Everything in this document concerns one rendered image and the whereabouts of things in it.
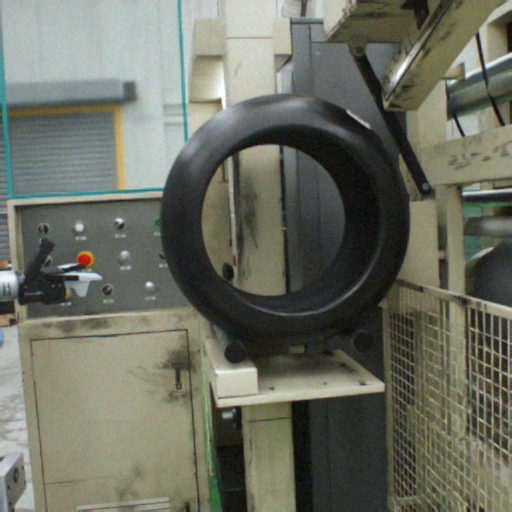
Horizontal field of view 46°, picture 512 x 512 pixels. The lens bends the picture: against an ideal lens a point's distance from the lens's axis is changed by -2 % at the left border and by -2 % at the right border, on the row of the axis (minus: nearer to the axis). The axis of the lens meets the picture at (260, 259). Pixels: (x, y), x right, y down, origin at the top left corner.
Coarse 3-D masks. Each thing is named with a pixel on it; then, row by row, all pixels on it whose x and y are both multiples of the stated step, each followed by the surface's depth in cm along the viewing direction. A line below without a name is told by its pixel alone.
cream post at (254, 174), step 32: (224, 0) 161; (256, 0) 161; (224, 32) 164; (256, 32) 162; (224, 64) 169; (256, 64) 162; (256, 96) 163; (256, 160) 164; (256, 192) 165; (256, 224) 165; (256, 256) 166; (256, 288) 167; (256, 352) 168; (288, 352) 170; (256, 416) 169; (288, 416) 170; (256, 448) 170; (288, 448) 171; (256, 480) 170; (288, 480) 172
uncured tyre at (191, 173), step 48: (288, 96) 131; (192, 144) 129; (240, 144) 126; (288, 144) 155; (336, 144) 155; (384, 144) 135; (192, 192) 126; (384, 192) 132; (192, 240) 127; (384, 240) 132; (192, 288) 129; (336, 288) 159; (384, 288) 135; (240, 336) 133; (288, 336) 132
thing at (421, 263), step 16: (416, 208) 164; (432, 208) 165; (416, 224) 165; (432, 224) 165; (416, 240) 165; (432, 240) 166; (416, 256) 165; (432, 256) 166; (400, 272) 165; (416, 272) 166; (432, 272) 166; (400, 288) 165; (384, 304) 169; (416, 304) 166
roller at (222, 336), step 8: (216, 328) 153; (216, 336) 150; (224, 336) 138; (232, 336) 136; (224, 344) 132; (232, 344) 129; (240, 344) 130; (224, 352) 130; (232, 352) 129; (240, 352) 129; (232, 360) 129; (240, 360) 130
